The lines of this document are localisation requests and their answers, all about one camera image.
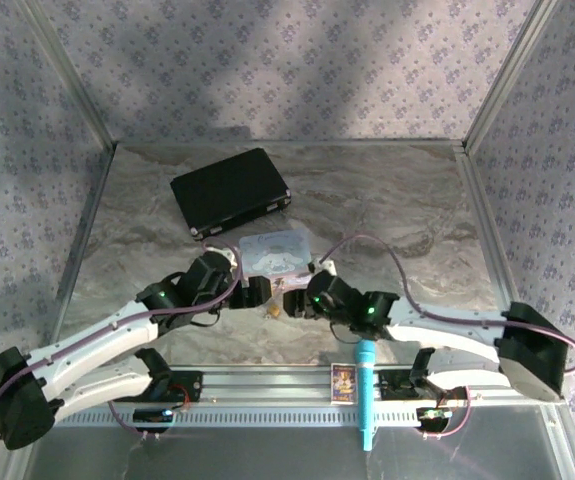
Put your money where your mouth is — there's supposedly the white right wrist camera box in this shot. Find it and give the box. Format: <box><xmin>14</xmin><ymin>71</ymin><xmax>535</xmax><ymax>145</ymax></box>
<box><xmin>308</xmin><ymin>256</ymin><xmax>339</xmax><ymax>277</ymax></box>

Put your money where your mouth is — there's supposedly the blue marker pen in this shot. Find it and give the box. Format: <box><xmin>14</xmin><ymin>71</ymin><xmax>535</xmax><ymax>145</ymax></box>
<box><xmin>353</xmin><ymin>338</ymin><xmax>379</xmax><ymax>453</ymax></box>

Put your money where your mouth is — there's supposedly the pastel cartoon plastic box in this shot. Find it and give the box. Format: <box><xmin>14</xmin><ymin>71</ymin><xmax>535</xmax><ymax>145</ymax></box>
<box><xmin>237</xmin><ymin>226</ymin><xmax>315</xmax><ymax>290</ymax></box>

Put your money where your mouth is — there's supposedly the black hard case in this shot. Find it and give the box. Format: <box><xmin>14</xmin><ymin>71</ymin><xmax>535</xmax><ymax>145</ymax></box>
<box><xmin>169</xmin><ymin>147</ymin><xmax>294</xmax><ymax>243</ymax></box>

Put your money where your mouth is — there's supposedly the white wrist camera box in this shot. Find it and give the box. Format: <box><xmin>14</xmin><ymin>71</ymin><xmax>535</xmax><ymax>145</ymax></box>
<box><xmin>308</xmin><ymin>256</ymin><xmax>339</xmax><ymax>277</ymax></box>
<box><xmin>205</xmin><ymin>243</ymin><xmax>242</xmax><ymax>269</ymax></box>

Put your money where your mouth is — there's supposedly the small black circuit board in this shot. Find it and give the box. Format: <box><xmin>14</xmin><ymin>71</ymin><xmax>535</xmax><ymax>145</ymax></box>
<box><xmin>415</xmin><ymin>406</ymin><xmax>454</xmax><ymax>425</ymax></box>
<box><xmin>131</xmin><ymin>407</ymin><xmax>176</xmax><ymax>426</ymax></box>

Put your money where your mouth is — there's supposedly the aluminium table edge rail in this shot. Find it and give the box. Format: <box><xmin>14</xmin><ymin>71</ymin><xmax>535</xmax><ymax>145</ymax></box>
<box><xmin>452</xmin><ymin>141</ymin><xmax>524</xmax><ymax>399</ymax></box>

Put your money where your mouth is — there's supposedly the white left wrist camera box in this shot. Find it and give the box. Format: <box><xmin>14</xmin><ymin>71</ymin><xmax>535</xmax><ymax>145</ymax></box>
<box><xmin>205</xmin><ymin>243</ymin><xmax>242</xmax><ymax>269</ymax></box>

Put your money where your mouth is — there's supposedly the aluminium corner post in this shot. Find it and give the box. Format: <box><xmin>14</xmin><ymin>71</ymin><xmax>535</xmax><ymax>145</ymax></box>
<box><xmin>461</xmin><ymin>0</ymin><xmax>561</xmax><ymax>151</ymax></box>
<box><xmin>20</xmin><ymin>0</ymin><xmax>119</xmax><ymax>149</ymax></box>

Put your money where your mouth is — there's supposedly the slotted aluminium base rail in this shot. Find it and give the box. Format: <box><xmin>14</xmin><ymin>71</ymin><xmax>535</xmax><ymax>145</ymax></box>
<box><xmin>54</xmin><ymin>363</ymin><xmax>521</xmax><ymax>432</ymax></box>

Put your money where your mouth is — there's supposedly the small printed card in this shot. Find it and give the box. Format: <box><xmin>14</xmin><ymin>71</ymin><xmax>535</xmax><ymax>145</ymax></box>
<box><xmin>329</xmin><ymin>363</ymin><xmax>358</xmax><ymax>406</ymax></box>

